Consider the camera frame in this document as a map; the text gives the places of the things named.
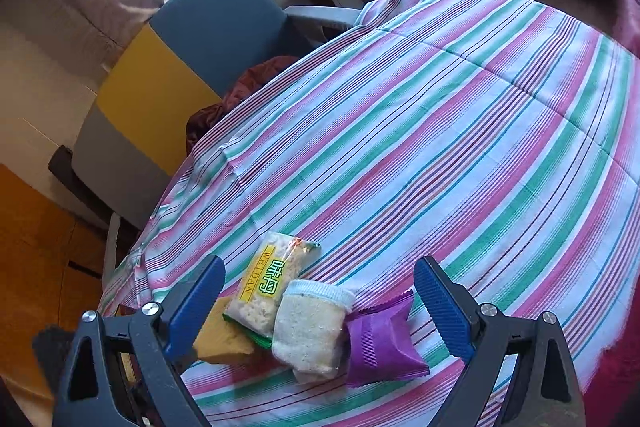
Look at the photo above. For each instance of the blue chair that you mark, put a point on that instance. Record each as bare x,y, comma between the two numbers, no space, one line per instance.
225,17

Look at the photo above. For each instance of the purple snack packet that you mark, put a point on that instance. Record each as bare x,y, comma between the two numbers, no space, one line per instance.
382,344

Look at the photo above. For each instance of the long yellow sponge block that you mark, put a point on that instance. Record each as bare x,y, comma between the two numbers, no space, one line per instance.
220,339

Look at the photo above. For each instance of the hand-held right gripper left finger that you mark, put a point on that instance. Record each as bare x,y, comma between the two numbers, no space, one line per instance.
192,307

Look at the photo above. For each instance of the striped tablecloth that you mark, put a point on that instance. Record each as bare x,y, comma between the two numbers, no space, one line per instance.
425,132

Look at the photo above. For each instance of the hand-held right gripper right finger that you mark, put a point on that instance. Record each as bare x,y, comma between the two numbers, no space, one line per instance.
442,304

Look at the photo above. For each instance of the green yellow cracker packet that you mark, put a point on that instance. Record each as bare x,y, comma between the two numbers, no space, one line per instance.
265,287

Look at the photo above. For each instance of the white cream biscuit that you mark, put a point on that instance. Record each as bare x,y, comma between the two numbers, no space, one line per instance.
310,332

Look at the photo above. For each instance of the dark red cloth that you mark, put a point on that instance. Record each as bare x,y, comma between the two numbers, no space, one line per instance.
240,92

